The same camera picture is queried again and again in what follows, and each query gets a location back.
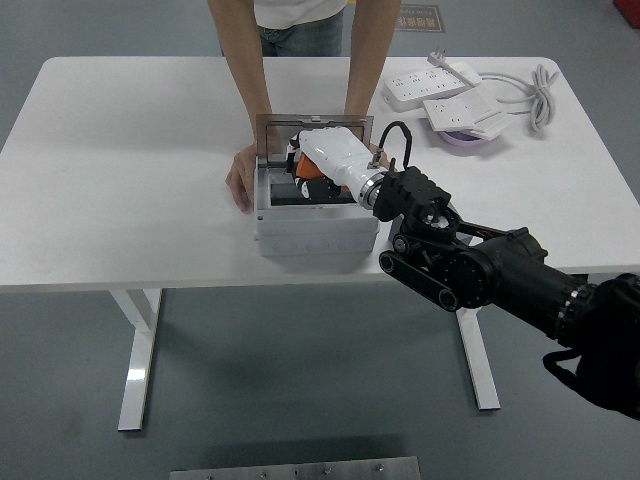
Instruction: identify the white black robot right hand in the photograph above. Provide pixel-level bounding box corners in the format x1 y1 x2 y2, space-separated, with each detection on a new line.
285 127 389 206

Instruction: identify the person's right hand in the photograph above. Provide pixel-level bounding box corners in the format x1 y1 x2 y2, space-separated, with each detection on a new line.
224 143 259 215

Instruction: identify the person's left hand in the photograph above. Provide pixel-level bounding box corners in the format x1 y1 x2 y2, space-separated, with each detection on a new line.
368 142 392 170

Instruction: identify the orange cylindrical battery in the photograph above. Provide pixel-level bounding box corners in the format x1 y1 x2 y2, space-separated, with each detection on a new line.
293 153 326 181

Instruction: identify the transparent hinged box lid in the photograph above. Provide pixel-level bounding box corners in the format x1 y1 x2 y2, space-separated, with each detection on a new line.
255 113 375 169

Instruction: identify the grey plastic junction box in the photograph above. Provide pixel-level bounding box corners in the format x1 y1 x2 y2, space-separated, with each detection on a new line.
253 154 381 259

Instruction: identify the purple round bowl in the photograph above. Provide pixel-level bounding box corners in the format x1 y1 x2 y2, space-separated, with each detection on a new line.
435 127 494 148

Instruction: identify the white power strip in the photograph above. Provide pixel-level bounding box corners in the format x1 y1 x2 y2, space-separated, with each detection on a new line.
382 68 482 112

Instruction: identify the person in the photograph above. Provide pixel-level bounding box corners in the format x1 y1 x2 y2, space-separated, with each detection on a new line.
253 0 347 58

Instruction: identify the brown floor sign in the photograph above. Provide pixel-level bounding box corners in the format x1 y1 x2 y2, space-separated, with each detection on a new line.
394 4 446 35

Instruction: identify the white table leg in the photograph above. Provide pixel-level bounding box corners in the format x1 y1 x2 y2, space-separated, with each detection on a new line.
108 288 164 432
447 278 501 412

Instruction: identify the red object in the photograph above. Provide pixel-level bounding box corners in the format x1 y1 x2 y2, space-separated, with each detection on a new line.
613 0 640 29

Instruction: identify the grey metal plate with screws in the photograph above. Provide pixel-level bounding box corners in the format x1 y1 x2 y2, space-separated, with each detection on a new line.
169 455 421 480

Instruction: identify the white wall socket panel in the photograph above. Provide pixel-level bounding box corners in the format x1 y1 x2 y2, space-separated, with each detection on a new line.
422 89 504 132
467 110 512 141

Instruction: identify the white power cable with plug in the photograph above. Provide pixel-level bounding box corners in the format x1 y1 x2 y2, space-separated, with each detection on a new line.
426 46 560 135

